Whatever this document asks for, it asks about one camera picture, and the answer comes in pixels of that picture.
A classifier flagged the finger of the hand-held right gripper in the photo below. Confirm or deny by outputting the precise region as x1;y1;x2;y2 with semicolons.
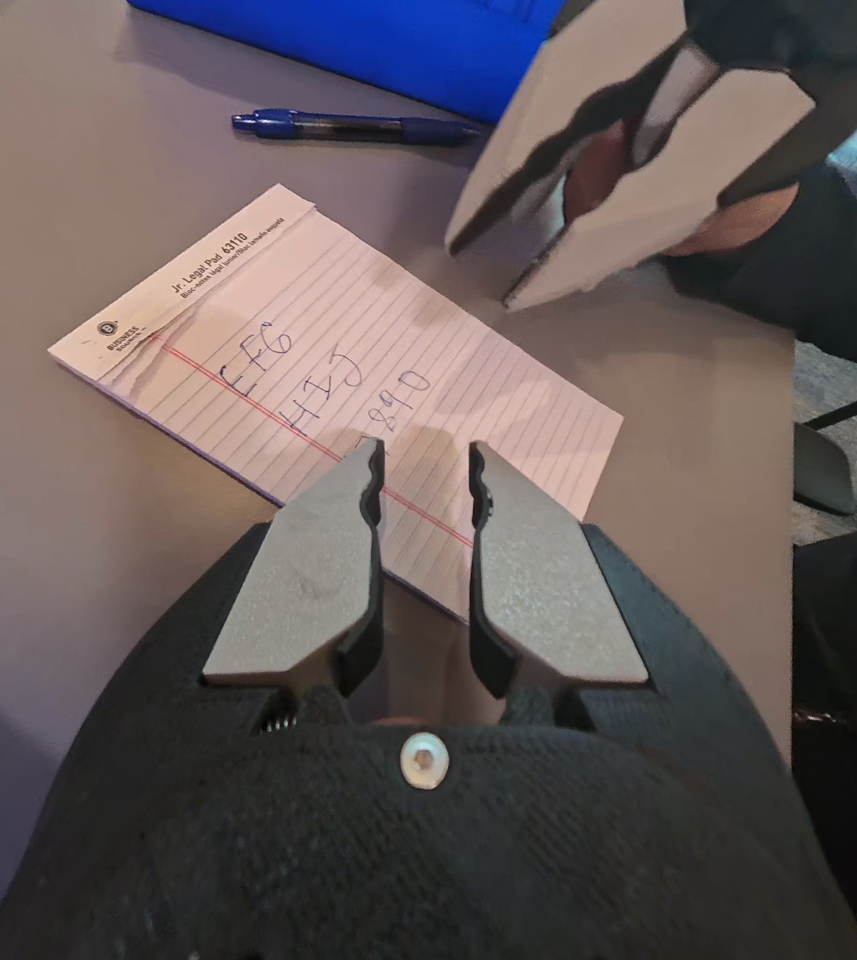
502;46;818;312
445;0;691;256

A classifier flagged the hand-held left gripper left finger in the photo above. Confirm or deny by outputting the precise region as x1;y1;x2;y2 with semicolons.
200;437;388;699

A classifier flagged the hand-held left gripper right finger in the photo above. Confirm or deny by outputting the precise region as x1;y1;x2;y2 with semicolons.
467;440;651;700

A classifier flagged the white lined notepad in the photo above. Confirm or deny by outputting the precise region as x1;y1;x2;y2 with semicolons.
47;183;625;625

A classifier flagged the person's right forearm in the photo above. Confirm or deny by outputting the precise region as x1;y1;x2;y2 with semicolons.
661;161;857;384

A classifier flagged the blue retractable pen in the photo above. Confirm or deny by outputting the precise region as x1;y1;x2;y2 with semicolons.
231;108;486;145

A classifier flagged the person's right hand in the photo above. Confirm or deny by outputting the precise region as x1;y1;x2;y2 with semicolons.
664;182;801;260

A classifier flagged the blue plastic bin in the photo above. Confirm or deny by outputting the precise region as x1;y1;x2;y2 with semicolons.
127;0;559;127

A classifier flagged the black furniture bar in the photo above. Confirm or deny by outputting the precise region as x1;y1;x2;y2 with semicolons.
803;382;857;432

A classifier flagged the person's dark clothing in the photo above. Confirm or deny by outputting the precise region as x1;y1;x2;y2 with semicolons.
792;525;857;960

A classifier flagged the grey furniture foot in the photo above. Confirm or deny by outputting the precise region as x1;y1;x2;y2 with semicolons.
794;422;857;517

